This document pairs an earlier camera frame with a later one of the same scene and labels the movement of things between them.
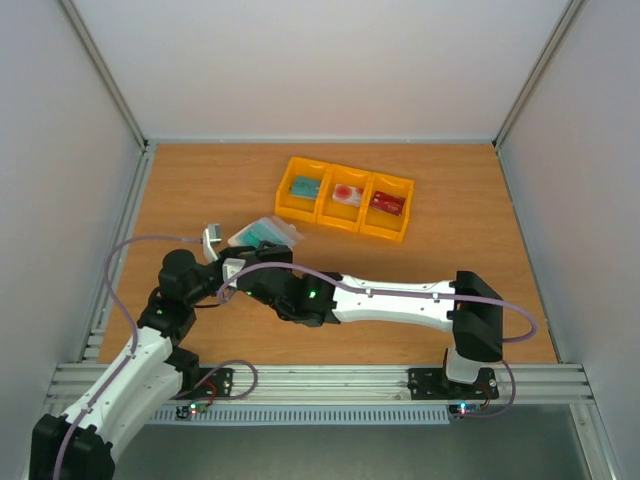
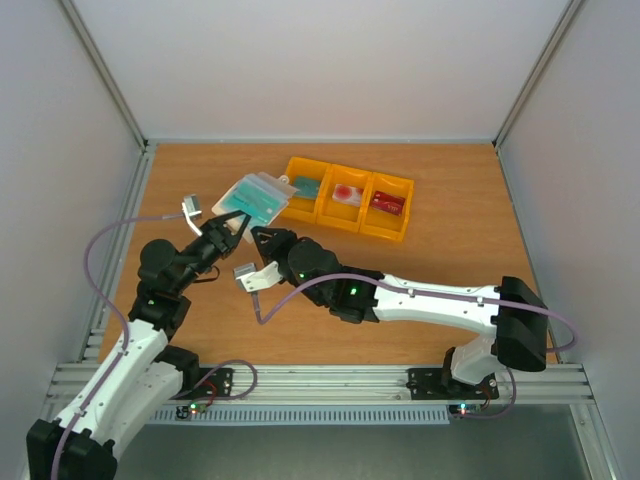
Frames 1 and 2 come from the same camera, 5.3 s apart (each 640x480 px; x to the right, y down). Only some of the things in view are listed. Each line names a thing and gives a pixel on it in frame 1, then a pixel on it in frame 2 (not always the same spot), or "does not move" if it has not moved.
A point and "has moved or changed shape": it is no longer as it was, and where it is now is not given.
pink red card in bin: x=348 y=194 does not move
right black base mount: x=434 y=384 does not move
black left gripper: x=234 y=252 → x=222 y=238
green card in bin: x=306 y=187 does not move
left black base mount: x=213 y=382 does not move
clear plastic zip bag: x=271 y=229 has moved or changed shape
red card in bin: x=389 y=204 does not move
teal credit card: x=257 y=233 has moved or changed shape
